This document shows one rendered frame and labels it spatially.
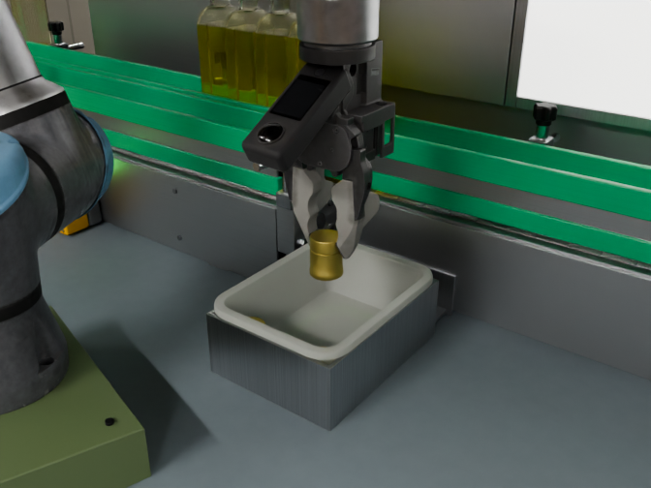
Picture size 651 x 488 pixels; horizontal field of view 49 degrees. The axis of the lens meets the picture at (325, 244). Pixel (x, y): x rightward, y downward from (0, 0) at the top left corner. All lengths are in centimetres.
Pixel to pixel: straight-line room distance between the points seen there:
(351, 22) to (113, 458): 44
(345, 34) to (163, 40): 85
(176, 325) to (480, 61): 54
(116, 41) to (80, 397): 98
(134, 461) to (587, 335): 51
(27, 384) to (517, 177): 56
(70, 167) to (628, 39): 65
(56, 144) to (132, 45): 79
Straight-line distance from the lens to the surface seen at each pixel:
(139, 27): 151
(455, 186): 90
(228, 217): 99
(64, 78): 136
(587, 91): 98
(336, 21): 65
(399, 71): 109
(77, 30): 395
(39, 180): 72
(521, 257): 87
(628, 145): 101
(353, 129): 67
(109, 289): 103
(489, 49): 102
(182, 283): 102
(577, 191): 83
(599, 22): 96
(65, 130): 78
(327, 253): 72
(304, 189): 72
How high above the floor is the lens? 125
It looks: 27 degrees down
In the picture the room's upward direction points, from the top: straight up
